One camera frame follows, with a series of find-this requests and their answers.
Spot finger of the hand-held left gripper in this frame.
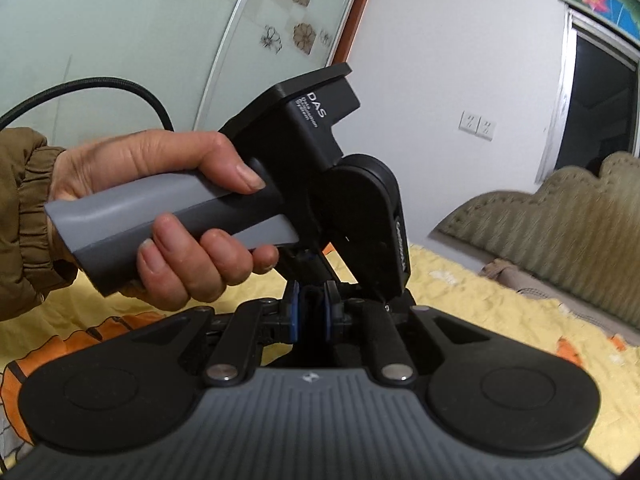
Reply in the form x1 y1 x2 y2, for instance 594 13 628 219
275 245 335 292

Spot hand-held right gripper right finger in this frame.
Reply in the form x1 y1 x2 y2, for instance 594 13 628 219
322 280 482 387

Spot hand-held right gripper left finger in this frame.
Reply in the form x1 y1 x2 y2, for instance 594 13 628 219
134 280 302 387

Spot person's left hand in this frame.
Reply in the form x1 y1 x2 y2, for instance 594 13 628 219
49 129 280 312

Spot yellow printed blanket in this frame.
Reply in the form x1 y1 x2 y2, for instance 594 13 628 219
0 245 640 466

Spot brown crumpled cloth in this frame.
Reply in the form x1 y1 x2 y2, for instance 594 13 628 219
479 258 523 286

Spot frosted glass flower door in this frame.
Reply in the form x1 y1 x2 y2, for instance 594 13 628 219
0 0 368 136

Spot olive striped padded headboard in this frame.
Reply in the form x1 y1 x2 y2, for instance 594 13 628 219
434 151 640 301

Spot grey patterned bed sheet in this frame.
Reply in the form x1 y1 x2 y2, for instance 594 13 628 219
515 270 640 348

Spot white framed window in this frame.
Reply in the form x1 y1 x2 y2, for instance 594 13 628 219
549 7 640 173

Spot brown wooden door frame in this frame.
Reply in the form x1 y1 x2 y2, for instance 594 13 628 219
322 0 383 68

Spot black braided cable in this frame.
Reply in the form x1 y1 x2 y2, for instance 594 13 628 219
0 78 175 132

